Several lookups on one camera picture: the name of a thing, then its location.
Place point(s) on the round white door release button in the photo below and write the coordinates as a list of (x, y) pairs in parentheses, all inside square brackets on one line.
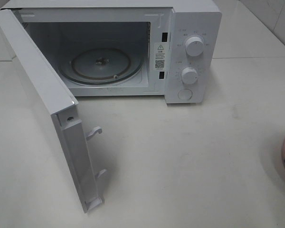
[(185, 94)]

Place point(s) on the white timer knob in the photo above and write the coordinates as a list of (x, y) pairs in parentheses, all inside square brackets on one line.
[(189, 76)]

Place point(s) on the upper white power knob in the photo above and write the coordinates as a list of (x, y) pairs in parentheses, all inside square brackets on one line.
[(194, 45)]

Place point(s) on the white microwave oven body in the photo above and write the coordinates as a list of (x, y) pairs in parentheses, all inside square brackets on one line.
[(65, 28)]

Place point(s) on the white warning label sticker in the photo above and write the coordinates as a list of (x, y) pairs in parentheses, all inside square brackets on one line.
[(159, 52)]

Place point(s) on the glass microwave turntable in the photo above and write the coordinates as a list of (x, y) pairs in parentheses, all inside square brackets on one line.
[(101, 66)]

